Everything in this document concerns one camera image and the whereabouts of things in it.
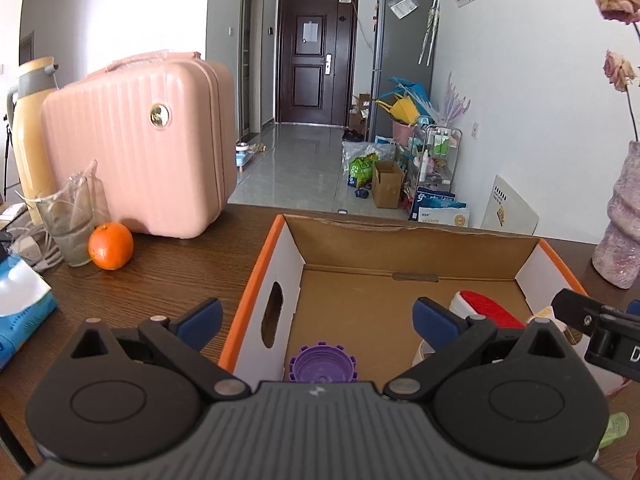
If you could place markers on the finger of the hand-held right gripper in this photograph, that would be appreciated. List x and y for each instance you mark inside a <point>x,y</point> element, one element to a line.
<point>575,307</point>
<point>634,309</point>

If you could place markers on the purple plastic cap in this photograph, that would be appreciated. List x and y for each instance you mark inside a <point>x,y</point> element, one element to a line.
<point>322,362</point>

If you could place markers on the dark brown entrance door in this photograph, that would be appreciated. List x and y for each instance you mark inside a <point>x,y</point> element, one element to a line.
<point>315,80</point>

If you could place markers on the white leaning board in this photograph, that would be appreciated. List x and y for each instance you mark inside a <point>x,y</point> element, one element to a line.
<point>512,207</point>

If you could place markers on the pink textured vase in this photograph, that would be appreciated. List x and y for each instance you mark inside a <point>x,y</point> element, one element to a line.
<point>622,230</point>

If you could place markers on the brown cardboard floor box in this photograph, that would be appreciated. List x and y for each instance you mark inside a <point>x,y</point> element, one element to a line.
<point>387,187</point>

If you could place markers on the blue bag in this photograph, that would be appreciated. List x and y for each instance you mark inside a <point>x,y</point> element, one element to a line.
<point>410,89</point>

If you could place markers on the green snack bag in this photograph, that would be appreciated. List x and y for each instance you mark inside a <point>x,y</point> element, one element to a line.
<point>361,171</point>

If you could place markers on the yellow thermos jug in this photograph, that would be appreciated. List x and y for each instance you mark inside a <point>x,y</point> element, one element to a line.
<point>30,150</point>

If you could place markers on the purple feather decoration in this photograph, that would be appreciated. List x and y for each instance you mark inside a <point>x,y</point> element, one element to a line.
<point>455,105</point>

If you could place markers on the orange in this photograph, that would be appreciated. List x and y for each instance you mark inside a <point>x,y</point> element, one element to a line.
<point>111,246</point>

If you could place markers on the clear plastic bag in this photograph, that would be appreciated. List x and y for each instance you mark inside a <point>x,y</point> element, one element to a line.
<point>355,150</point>

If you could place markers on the blue tissue carton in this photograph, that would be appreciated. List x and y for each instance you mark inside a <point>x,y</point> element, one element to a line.
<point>440,210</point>

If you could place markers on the pink bin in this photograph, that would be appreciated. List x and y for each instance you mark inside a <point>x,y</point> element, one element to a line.
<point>402,132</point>

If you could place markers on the metal rack cart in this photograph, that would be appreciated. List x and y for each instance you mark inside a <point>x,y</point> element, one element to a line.
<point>440,165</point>

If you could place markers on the grey refrigerator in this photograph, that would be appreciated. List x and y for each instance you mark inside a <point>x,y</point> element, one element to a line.
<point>400,80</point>

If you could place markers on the glass measuring cup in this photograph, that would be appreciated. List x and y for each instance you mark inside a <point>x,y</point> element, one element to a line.
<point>72,230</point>

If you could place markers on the red cardboard box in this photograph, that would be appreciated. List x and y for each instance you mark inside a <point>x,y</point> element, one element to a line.
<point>350,300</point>

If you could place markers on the yellow bag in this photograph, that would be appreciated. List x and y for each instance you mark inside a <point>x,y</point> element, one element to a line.
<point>400,109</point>

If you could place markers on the clear folded umbrella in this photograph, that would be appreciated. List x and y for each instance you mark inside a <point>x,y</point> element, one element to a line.
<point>430,30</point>

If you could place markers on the side room door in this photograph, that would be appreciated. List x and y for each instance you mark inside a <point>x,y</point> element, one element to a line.
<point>250,60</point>

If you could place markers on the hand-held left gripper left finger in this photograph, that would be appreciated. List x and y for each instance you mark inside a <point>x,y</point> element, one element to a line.
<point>200,317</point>

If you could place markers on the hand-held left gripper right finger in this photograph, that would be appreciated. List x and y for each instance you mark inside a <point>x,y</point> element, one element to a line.
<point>437,321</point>

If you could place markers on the pink suitcase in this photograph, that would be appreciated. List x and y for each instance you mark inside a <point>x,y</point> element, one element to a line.
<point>140,150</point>

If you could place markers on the blue tissue pack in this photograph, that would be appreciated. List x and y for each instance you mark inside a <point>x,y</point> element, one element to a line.
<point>25,310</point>

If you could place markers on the cardboard boxes by door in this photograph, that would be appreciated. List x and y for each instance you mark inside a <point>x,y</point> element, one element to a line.
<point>360,110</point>

